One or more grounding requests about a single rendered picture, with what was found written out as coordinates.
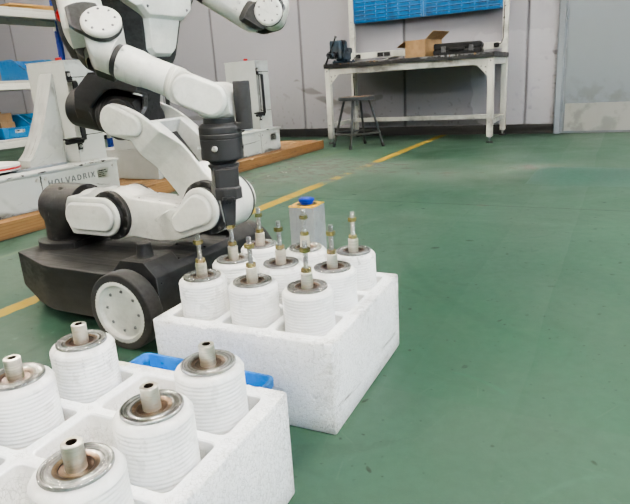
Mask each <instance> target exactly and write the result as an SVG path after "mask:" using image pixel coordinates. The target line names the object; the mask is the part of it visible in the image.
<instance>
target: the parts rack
mask: <svg viewBox="0 0 630 504"><path fill-rule="evenodd" d="M0 24H3V25H21V26H38V27H53V31H54V33H55V38H56V44H57V50H58V55H59V57H60V58H62V60H65V53H64V47H63V42H62V40H61V37H60V35H59V30H58V26H57V22H56V18H55V14H54V11H52V10H41V9H29V8H18V7H6V6H0ZM18 90H31V88H30V83H29V80H16V81H0V91H18ZM103 135H106V136H107V143H108V147H114V143H113V137H112V136H110V135H108V134H106V133H104V132H103ZM27 140H28V137H23V138H16V139H8V140H0V150H2V149H10V148H17V147H24V146H26V143H27Z"/></svg>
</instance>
